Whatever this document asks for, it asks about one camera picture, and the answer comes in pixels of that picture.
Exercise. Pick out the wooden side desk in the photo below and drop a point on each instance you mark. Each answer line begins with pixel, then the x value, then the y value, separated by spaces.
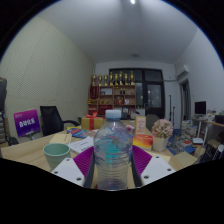
pixel 216 125

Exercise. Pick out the wooden shelf unit with trophies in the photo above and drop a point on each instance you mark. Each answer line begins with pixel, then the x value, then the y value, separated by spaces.
pixel 110 98

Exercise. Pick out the blue colourful book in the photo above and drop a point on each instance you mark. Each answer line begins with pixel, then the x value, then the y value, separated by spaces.
pixel 80 133

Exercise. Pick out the orange standing card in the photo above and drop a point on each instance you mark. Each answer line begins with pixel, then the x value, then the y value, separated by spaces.
pixel 140 125

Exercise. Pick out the black office chair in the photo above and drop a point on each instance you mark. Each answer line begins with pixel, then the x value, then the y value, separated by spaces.
pixel 51 121

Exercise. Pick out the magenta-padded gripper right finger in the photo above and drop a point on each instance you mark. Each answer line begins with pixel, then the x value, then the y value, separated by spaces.
pixel 141 160

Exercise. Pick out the black computer monitor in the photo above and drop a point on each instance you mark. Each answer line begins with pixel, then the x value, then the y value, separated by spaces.
pixel 200 108

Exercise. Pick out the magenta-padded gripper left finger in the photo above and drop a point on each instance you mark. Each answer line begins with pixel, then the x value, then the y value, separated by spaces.
pixel 83 161

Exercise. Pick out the silver ribbed suitcase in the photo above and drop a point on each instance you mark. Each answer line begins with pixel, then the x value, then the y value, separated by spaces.
pixel 2 128

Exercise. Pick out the long ceiling light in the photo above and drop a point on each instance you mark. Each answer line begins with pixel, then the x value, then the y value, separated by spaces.
pixel 132 1

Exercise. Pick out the stack of books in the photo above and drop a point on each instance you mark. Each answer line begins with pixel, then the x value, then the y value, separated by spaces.
pixel 188 130

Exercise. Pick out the clear plastic water bottle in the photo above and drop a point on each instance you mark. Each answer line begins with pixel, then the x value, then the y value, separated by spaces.
pixel 112 156

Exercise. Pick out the purple sign board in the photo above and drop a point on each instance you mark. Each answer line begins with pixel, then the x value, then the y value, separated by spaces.
pixel 27 122

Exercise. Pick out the yellow gift box red ribbon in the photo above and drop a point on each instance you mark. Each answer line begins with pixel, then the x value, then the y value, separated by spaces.
pixel 87 124

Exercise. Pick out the black microphone stand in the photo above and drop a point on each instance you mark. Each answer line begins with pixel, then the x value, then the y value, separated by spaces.
pixel 170 111

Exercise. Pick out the red orange book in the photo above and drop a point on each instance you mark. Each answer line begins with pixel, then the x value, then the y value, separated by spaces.
pixel 143 141

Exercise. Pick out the pale yellow notepad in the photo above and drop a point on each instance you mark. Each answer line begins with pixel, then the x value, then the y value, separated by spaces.
pixel 60 138

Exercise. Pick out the olive grey armchair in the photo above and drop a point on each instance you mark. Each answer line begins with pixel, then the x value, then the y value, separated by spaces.
pixel 152 121

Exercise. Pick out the pale green ribbed cup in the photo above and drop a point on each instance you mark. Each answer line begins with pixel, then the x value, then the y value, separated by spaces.
pixel 55 158

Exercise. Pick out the white round stool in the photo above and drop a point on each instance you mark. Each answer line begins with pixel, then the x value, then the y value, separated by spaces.
pixel 220 150

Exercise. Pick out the white wall air conditioner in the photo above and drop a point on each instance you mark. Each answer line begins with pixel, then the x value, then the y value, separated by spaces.
pixel 182 70

